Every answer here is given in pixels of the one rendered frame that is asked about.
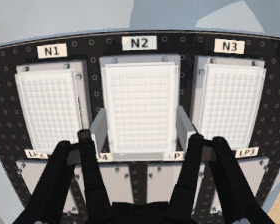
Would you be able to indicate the white label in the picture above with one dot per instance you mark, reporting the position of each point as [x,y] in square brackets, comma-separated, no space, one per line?
[139,42]
[104,157]
[179,155]
[249,152]
[229,46]
[30,154]
[47,51]

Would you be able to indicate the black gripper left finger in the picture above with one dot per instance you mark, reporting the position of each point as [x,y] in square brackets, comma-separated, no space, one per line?
[48,199]

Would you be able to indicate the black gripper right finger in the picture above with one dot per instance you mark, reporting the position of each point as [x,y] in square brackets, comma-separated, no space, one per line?
[236,198]

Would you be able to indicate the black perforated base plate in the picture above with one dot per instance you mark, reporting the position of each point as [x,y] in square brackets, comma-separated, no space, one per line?
[14,137]

